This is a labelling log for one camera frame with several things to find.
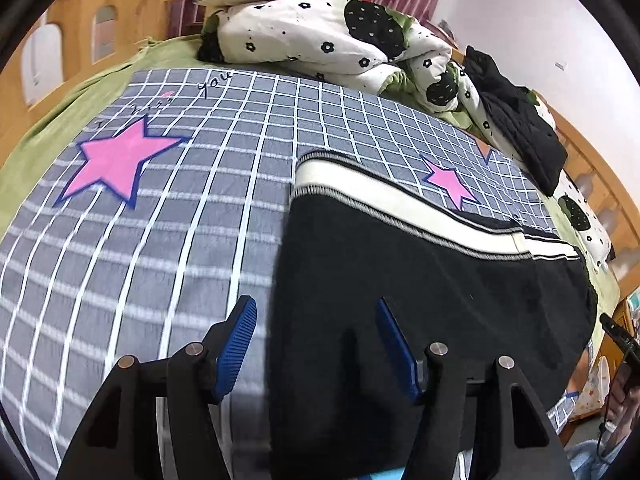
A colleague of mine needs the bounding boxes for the black pants with white stripe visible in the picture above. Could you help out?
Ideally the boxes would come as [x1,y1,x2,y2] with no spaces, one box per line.
[268,151,598,479]

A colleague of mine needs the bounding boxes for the person's right hand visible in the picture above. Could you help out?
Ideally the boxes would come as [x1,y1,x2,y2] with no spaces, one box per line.
[602,363,639,445]

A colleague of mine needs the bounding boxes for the white strawberry print pillow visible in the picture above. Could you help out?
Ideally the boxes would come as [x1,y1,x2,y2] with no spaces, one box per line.
[551,170,613,271]

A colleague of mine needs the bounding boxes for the black quilted jacket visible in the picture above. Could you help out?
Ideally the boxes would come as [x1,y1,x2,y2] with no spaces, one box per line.
[464,46,567,196]

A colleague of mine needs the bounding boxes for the blue grid bed sheet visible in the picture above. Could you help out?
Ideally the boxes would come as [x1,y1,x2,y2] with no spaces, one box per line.
[1,68,562,479]

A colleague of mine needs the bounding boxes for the green fleece blanket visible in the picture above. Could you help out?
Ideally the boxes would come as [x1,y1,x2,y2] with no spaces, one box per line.
[1,40,575,330]

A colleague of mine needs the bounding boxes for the white floral strawberry quilt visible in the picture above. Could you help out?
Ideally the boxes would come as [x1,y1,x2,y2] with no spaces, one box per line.
[195,0,559,162]

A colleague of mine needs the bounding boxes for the wooden bed frame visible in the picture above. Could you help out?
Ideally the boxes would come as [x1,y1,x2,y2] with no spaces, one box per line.
[0,0,640,371]

